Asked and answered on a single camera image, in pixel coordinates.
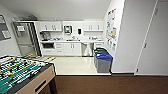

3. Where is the bin with green lid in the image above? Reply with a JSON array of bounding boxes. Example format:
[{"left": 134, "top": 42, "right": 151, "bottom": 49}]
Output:
[{"left": 94, "top": 49, "right": 110, "bottom": 56}]

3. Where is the grey bin blue lid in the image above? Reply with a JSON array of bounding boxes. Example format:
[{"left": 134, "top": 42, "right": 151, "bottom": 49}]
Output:
[{"left": 95, "top": 53, "right": 114, "bottom": 74}]

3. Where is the white paper note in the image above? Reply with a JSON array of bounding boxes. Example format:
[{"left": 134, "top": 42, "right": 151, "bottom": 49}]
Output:
[{"left": 16, "top": 25, "right": 26, "bottom": 33}]

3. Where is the steel paper towel dispenser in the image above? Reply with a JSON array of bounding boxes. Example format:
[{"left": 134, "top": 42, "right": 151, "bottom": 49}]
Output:
[{"left": 63, "top": 24, "right": 73, "bottom": 34}]

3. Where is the small wall poster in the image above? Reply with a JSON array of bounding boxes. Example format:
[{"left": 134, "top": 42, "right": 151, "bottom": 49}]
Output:
[
  {"left": 106, "top": 39, "right": 113, "bottom": 50},
  {"left": 111, "top": 41, "right": 117, "bottom": 52}
]

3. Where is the black built-in microwave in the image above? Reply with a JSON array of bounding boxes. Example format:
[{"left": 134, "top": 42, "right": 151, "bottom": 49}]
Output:
[{"left": 41, "top": 42, "right": 55, "bottom": 50}]

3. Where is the large wall poster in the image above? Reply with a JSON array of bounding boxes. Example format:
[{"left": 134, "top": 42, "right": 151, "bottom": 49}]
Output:
[{"left": 105, "top": 8, "right": 118, "bottom": 41}]

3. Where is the white wall cabinet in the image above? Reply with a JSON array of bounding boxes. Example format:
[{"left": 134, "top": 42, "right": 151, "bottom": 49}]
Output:
[
  {"left": 39, "top": 21, "right": 63, "bottom": 33},
  {"left": 82, "top": 21, "right": 104, "bottom": 33}
]

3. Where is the white double-door base cabinet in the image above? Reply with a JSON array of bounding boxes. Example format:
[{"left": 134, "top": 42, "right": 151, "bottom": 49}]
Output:
[{"left": 63, "top": 42, "right": 82, "bottom": 57}]

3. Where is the stainless steel refrigerator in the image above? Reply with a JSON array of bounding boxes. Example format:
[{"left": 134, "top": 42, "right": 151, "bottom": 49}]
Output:
[{"left": 12, "top": 21, "right": 42, "bottom": 58}]

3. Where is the framed wall board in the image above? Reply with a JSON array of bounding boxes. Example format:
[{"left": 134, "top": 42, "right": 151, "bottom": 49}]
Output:
[{"left": 0, "top": 14, "right": 12, "bottom": 42}]

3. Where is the white door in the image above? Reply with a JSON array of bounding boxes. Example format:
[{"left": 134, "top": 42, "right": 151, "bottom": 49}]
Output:
[{"left": 135, "top": 0, "right": 168, "bottom": 76}]

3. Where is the stainless steel dishwasher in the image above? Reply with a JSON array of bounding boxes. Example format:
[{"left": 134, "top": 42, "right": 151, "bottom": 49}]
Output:
[{"left": 81, "top": 42, "right": 95, "bottom": 57}]

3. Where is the green foosball table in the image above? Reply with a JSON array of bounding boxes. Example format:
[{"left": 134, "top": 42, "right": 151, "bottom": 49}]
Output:
[{"left": 0, "top": 54, "right": 58, "bottom": 94}]

